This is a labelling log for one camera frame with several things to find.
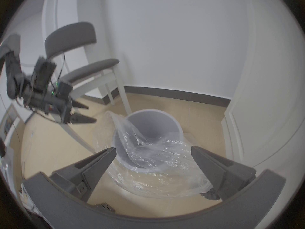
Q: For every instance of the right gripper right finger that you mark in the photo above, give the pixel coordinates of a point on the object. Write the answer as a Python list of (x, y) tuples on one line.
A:
[(224, 175)]

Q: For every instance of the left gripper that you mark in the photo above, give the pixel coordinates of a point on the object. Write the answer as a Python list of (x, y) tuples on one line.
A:
[(64, 108)]

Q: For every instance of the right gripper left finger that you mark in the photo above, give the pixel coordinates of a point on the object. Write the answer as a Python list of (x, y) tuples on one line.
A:
[(88, 173)]

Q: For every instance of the black plastic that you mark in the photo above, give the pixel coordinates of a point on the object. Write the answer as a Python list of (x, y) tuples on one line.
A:
[(210, 195)]

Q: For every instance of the clear plastic bag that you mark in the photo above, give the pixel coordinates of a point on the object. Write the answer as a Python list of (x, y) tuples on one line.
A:
[(166, 156)]

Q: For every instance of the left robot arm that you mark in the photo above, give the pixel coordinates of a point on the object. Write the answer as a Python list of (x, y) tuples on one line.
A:
[(14, 75)]

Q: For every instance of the grey trash bin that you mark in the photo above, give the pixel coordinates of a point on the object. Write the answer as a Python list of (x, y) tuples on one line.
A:
[(152, 123)]

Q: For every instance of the dark grey white-legged chair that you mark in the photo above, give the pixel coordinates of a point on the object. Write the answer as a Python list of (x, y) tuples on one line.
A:
[(71, 36)]

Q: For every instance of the white wardrobe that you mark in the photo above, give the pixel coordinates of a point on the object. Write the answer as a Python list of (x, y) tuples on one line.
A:
[(266, 92)]

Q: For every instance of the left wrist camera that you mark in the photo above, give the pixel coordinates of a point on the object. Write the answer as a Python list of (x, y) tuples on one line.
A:
[(64, 88)]

